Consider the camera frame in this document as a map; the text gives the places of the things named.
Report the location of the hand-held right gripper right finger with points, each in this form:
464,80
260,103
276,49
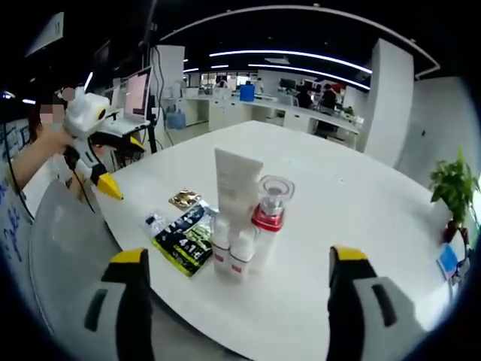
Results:
345,301

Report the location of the blue bin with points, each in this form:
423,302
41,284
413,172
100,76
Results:
247,93

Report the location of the red collar skincare pump bottle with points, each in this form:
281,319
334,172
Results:
267,240

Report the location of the large white skincare tube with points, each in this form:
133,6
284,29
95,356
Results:
235,176

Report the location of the white laptop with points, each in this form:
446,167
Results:
137,94

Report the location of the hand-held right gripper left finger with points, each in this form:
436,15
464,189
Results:
131,301

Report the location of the green black skincare sachet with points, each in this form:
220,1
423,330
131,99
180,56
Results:
184,240

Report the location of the black tripod stand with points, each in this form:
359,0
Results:
153,131

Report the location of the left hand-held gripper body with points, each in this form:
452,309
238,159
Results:
84,113

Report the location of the long white office counter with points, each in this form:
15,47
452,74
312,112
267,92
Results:
225,113

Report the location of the blue water jug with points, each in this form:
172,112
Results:
176,119

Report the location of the grey mesh office chair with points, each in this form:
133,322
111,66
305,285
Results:
67,244

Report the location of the small plant in red pot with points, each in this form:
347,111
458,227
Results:
454,231

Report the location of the small white skincare bottle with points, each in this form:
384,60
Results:
221,259
240,263

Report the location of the gold skincare sachet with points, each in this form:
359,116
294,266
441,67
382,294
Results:
184,198

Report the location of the blue tissue pack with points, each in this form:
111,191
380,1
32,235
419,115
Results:
448,261

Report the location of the green plant in white pot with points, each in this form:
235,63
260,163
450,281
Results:
454,184

